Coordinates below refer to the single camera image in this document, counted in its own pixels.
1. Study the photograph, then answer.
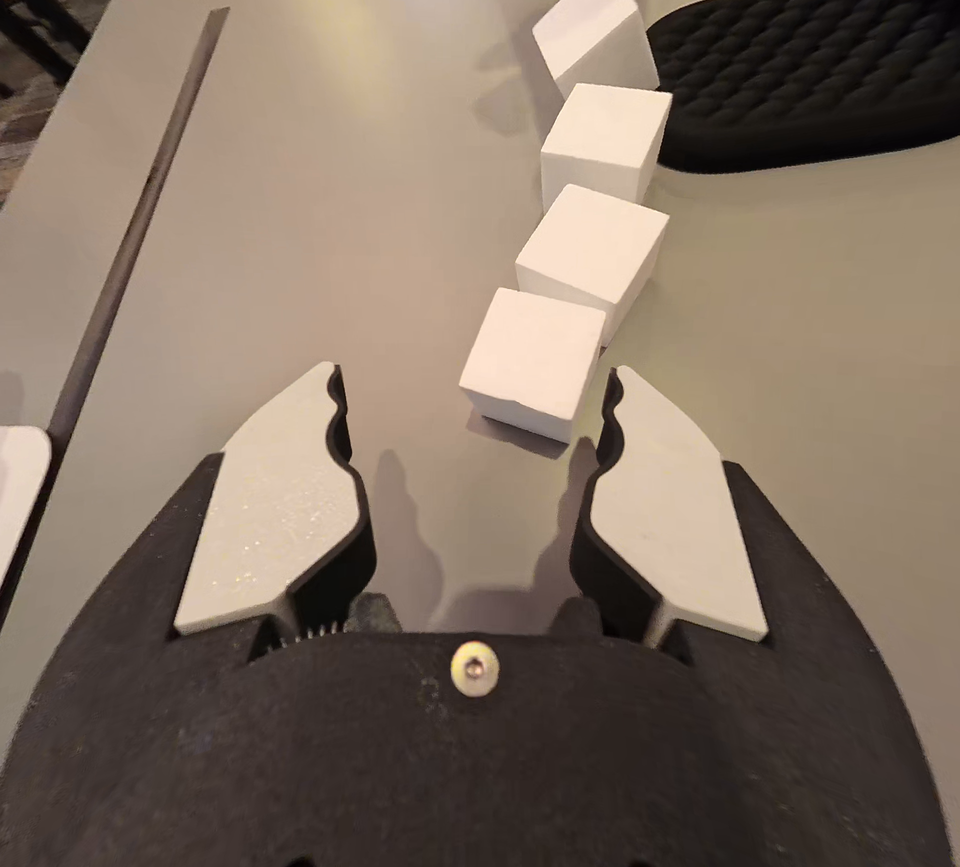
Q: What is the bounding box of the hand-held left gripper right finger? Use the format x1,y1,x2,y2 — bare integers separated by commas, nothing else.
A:
570,364,770,647

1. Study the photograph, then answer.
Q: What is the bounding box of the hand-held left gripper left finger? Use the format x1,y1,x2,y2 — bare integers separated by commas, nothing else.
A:
174,360,376,651

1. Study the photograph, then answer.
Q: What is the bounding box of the white hard foam cube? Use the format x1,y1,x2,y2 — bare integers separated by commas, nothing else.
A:
532,0,661,102
459,287,609,444
540,83,674,204
516,183,671,347

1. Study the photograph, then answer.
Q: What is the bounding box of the white and wooden document stand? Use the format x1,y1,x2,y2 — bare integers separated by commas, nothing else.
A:
0,424,52,583

